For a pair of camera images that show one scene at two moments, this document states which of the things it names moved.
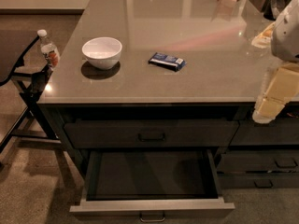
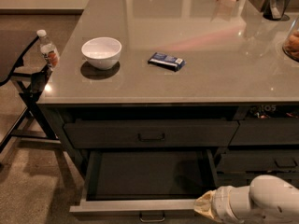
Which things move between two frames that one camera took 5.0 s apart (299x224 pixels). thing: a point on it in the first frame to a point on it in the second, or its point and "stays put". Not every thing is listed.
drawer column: [158, 186] stays put
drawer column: [258, 180] stays put
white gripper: [287, 36] to [221, 202]
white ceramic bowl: [102, 52] stays put
